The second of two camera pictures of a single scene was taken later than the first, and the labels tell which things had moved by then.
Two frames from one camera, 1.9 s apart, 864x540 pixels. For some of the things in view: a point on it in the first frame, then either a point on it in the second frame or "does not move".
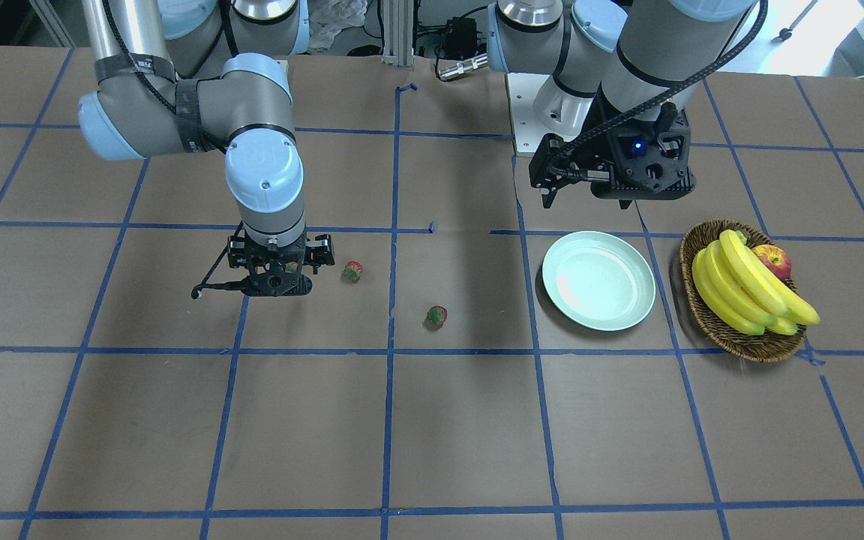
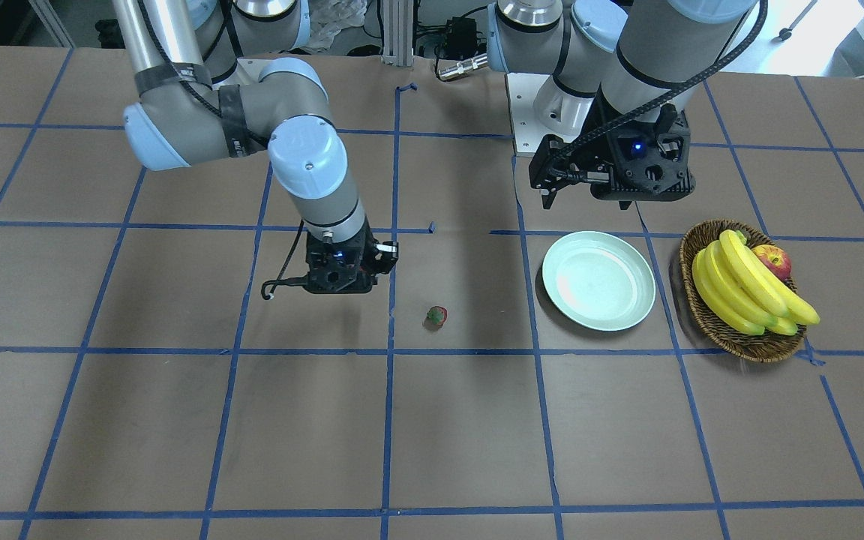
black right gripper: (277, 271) → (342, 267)
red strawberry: (436, 317) does not move
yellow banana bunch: (739, 289) does not move
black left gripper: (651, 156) does not move
